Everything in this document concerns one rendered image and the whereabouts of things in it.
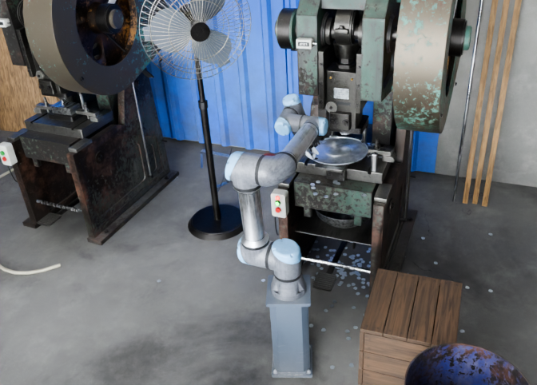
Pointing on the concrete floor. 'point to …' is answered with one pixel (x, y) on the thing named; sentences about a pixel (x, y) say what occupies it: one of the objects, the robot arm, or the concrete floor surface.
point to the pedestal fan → (202, 49)
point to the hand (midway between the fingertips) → (312, 156)
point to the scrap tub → (462, 367)
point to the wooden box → (404, 323)
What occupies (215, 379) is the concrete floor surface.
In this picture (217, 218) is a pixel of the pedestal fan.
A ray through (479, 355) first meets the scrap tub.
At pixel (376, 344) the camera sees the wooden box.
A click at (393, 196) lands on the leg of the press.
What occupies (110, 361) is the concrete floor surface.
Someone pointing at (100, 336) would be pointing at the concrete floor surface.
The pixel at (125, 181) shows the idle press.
